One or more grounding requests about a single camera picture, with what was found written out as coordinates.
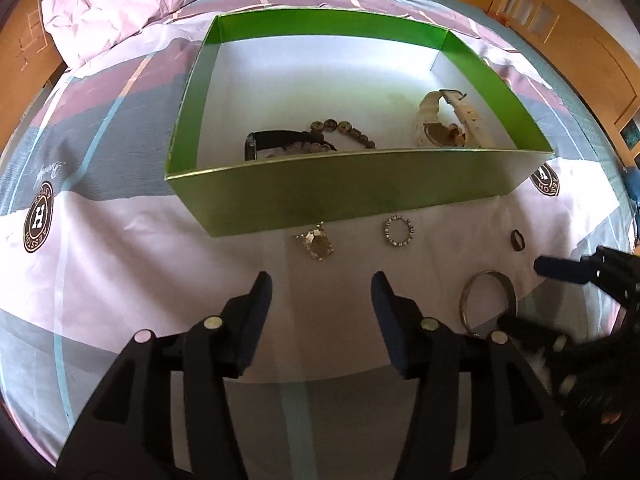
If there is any silver beaded ring bracelet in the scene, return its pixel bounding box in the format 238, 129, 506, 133
383, 213, 417, 248

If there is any gold brooch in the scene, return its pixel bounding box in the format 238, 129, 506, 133
294, 221, 334, 261

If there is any silver bangle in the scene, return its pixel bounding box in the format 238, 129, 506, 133
459, 271, 518, 336

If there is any green cardboard box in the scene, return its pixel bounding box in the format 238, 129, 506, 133
165, 8, 553, 237

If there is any black wrist band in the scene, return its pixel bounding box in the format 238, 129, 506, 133
244, 130, 336, 162

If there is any white wrist watch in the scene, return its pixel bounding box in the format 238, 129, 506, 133
414, 89, 496, 148

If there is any wooden wardrobe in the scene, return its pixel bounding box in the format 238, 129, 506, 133
458, 0, 639, 167

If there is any dark stone bead bracelet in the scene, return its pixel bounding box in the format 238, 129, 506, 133
309, 118, 378, 150

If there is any patterned bed sheet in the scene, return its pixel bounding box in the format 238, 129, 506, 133
1, 0, 634, 479

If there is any wooden headboard panel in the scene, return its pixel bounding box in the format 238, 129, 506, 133
1, 0, 63, 150

